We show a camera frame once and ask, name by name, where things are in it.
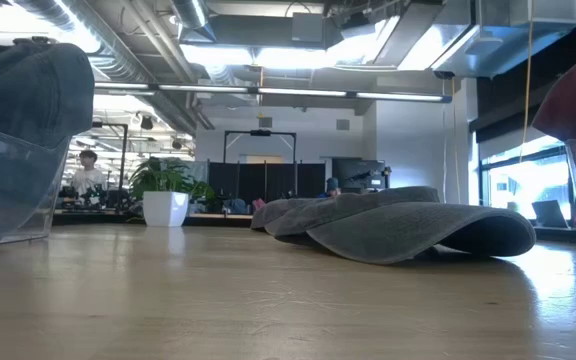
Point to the green plant in white pot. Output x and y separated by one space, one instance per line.
165 207

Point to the black computer monitor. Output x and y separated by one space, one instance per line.
358 172

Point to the long ceiling light bar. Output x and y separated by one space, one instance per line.
298 92

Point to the black rig frame with camera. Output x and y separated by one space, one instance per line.
260 132

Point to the black partition panels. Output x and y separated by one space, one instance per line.
248 180

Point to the black background robot arms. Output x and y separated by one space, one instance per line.
93 196

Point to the seated person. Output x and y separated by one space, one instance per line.
332 189

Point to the open grey laptop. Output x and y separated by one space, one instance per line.
550 214

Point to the small pink object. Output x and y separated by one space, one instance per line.
258 204

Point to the large grey cap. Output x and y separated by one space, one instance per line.
28 90

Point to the standing person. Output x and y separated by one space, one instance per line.
88 180

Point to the black ceiling spot lamp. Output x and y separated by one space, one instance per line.
146 123

